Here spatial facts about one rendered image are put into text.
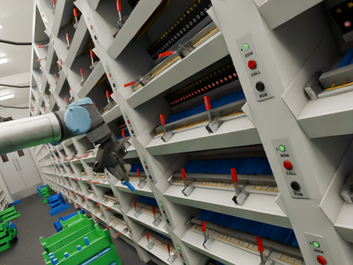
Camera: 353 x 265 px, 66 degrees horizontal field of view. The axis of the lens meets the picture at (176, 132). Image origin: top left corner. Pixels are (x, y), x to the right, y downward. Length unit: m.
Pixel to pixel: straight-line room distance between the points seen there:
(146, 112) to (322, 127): 0.75
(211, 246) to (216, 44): 0.69
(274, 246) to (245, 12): 0.60
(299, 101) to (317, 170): 0.13
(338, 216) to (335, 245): 0.05
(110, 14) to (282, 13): 0.82
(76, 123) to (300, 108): 0.63
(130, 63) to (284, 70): 0.74
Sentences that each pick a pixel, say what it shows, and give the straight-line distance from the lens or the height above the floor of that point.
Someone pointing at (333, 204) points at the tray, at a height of 0.57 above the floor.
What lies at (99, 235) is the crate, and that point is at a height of 0.34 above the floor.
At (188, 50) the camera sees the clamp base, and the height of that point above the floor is 0.96.
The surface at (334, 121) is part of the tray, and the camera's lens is 0.49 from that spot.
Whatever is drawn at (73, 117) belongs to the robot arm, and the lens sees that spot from 0.89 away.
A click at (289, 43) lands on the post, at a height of 0.87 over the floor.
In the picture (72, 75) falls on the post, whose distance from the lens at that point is 1.81.
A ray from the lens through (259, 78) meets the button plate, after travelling 0.53.
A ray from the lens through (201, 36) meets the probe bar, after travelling 0.70.
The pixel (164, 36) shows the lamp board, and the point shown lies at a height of 1.09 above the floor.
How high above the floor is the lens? 0.83
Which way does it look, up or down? 4 degrees down
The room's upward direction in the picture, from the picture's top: 21 degrees counter-clockwise
